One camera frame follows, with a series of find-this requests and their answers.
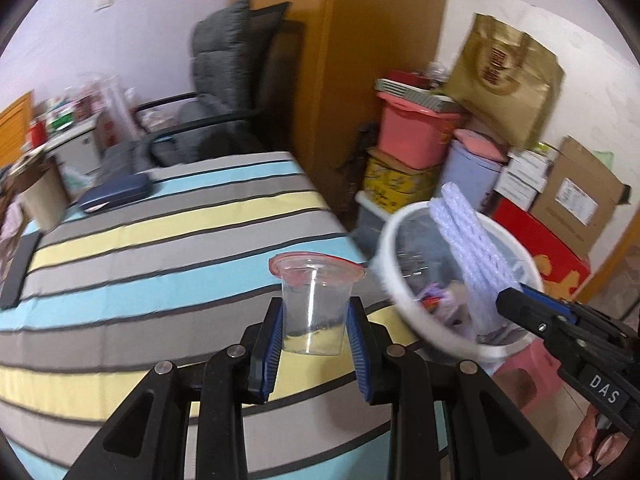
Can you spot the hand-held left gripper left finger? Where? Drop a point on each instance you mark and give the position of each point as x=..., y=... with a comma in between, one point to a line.
x=267, y=350

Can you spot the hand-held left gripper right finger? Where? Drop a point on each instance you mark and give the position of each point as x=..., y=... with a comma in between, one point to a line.
x=357, y=355

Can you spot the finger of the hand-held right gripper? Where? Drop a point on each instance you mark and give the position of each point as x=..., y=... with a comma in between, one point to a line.
x=555, y=300
x=530, y=315

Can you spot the clear plastic cup red rim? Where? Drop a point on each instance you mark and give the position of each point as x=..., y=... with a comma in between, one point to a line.
x=312, y=310

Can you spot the white foam net sleeve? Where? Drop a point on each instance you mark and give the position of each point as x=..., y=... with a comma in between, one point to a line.
x=470, y=260

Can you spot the white round trash bin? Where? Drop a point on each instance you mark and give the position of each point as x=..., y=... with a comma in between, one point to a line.
x=440, y=337

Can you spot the person's right hand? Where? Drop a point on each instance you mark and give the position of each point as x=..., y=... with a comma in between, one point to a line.
x=582, y=445

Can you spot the pink plastic stool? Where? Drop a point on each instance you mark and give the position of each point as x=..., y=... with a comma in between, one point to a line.
x=540, y=360

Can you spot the red box gold print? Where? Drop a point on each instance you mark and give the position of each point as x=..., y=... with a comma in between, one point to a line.
x=530, y=230

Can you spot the brown cardboard box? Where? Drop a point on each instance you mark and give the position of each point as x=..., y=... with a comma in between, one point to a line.
x=575, y=195

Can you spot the white labelled box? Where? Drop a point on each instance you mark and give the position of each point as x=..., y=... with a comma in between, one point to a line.
x=530, y=160
x=515, y=197
x=522, y=179

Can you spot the clear plastic bin liner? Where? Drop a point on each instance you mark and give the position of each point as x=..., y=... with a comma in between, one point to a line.
x=420, y=245

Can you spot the grey plastic storage box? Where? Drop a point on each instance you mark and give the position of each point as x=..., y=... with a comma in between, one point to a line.
x=370, y=225

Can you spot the striped tablecloth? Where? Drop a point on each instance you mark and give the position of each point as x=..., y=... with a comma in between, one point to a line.
x=150, y=270

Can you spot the lavender round bin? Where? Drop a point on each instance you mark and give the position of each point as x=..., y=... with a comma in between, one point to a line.
x=465, y=175

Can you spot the yellow patterned carton box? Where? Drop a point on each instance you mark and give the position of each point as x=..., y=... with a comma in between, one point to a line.
x=395, y=185

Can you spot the pink bin lid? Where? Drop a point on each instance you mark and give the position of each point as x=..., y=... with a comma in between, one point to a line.
x=477, y=142

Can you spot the black folded tripod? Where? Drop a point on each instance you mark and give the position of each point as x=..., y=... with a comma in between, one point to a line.
x=360, y=160

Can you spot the pink plastic bucket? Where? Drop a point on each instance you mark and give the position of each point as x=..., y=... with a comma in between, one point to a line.
x=415, y=135

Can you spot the dark blue case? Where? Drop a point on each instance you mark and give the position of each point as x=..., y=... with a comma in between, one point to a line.
x=115, y=192

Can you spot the gold paper bag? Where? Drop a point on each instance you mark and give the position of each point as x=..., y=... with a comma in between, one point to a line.
x=505, y=80

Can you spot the grey striped tray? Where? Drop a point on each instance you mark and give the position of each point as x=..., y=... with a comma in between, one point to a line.
x=425, y=102

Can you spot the flat red box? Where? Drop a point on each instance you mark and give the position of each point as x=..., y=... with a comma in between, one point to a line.
x=407, y=79

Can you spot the beige cylindrical bin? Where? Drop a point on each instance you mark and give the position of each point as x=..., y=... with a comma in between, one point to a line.
x=45, y=200

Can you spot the wooden wardrobe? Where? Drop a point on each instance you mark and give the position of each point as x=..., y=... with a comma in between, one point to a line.
x=375, y=85

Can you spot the white plastic bag red print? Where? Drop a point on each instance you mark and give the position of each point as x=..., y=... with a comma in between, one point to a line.
x=117, y=115

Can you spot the black office chair grey cushion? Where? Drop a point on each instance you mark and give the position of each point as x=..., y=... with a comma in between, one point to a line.
x=220, y=60

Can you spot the green and white box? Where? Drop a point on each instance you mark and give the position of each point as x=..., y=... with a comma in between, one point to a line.
x=61, y=121

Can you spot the wooden bed headboard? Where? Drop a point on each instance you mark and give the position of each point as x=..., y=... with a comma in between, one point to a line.
x=15, y=125

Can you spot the wooden door frame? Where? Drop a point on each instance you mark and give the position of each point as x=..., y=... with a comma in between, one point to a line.
x=620, y=260

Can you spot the white wall switch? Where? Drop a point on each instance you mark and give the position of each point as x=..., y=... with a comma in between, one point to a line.
x=103, y=2

